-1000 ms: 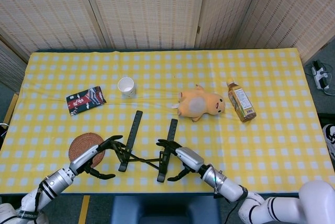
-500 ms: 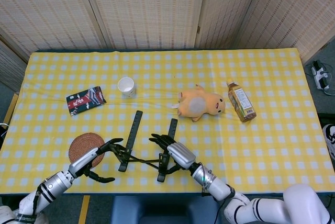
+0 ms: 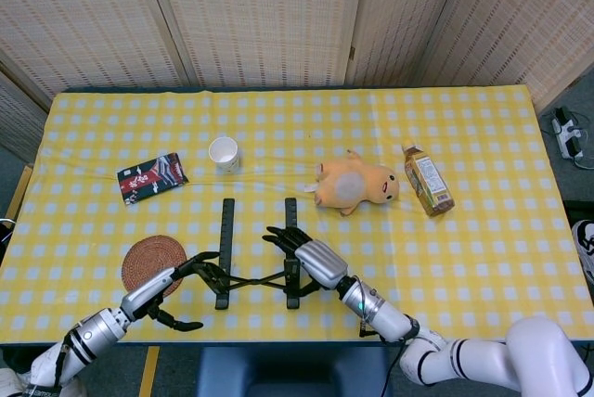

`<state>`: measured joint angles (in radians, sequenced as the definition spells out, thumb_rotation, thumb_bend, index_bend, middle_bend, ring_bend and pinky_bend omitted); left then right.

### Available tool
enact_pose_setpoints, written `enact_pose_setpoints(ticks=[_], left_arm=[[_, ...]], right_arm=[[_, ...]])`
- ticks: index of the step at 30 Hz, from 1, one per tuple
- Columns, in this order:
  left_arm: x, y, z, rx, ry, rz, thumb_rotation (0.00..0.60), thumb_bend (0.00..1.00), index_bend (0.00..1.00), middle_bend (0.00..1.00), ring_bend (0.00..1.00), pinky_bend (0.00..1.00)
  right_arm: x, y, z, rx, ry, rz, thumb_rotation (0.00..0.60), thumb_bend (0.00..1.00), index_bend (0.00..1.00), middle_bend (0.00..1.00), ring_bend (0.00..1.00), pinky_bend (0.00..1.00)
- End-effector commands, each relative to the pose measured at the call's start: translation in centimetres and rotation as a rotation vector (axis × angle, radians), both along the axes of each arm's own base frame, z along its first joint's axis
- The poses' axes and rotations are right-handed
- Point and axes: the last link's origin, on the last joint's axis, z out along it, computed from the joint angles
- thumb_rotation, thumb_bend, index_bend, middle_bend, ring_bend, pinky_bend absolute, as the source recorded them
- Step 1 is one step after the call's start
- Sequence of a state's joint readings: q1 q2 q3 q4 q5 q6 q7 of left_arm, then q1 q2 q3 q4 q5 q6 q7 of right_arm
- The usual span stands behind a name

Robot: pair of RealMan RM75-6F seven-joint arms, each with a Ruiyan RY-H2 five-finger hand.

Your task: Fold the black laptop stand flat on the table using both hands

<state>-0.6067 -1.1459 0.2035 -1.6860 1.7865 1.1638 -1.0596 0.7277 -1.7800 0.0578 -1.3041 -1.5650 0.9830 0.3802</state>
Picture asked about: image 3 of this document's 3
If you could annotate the yellow plush toy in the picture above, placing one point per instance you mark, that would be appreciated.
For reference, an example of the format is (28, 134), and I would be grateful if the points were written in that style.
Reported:
(343, 183)

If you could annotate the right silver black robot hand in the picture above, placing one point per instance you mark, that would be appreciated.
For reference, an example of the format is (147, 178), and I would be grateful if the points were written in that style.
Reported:
(320, 260)

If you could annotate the yellow white checkered tablecloth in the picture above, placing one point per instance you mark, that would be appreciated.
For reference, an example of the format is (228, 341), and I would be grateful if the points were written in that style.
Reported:
(464, 253)

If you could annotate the brass screen hinge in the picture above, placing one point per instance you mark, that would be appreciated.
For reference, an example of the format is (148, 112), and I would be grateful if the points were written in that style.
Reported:
(352, 51)

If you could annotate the woven folding screen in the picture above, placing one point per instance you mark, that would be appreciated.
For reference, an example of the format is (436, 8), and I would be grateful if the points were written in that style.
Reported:
(260, 16)

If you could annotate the green label tea bottle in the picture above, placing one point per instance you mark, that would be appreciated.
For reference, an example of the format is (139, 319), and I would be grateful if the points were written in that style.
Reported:
(429, 179)

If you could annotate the white paper cup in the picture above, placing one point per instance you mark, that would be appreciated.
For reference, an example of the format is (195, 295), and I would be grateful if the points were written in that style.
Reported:
(224, 151)

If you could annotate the white power strip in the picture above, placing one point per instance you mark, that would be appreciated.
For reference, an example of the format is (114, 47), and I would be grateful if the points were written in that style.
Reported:
(567, 135)

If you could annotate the black red snack packet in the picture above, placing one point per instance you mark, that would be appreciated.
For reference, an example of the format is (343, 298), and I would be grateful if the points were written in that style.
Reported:
(153, 176)

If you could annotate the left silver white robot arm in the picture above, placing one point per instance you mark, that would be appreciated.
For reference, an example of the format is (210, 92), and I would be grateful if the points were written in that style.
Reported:
(88, 336)

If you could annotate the white black sneaker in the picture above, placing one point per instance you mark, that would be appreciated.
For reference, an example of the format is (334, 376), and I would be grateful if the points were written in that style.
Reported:
(585, 244)

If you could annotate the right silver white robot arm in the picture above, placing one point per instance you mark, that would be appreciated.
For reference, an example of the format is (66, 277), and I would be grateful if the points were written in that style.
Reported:
(390, 316)

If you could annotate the blue robot base seat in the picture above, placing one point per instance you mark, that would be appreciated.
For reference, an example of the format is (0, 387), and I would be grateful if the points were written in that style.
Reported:
(297, 371)

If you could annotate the black folding laptop stand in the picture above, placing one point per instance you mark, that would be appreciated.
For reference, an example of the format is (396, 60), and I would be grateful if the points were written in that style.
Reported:
(228, 230)

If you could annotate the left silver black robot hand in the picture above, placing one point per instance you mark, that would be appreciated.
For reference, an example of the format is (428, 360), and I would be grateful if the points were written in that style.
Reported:
(148, 288)

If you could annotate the round woven rattan coaster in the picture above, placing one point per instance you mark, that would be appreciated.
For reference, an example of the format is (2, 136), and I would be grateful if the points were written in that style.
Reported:
(148, 260)

